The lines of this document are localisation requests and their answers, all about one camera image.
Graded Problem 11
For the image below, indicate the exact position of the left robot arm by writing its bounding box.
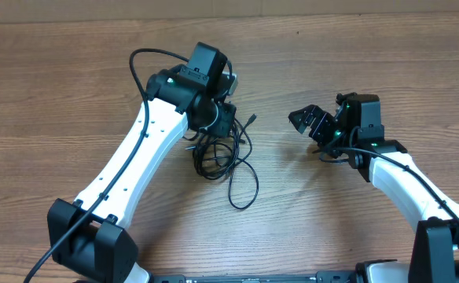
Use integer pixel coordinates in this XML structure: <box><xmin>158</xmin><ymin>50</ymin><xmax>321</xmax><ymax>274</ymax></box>
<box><xmin>39</xmin><ymin>42</ymin><xmax>237</xmax><ymax>282</ymax></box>

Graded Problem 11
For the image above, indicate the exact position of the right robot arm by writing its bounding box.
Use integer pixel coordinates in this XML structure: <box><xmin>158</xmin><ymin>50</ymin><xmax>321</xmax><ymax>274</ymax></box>
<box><xmin>288</xmin><ymin>93</ymin><xmax>459</xmax><ymax>282</ymax></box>

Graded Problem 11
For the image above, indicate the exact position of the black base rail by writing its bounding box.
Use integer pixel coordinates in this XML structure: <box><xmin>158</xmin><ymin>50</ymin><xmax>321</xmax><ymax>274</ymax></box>
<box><xmin>72</xmin><ymin>270</ymin><xmax>411</xmax><ymax>283</ymax></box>

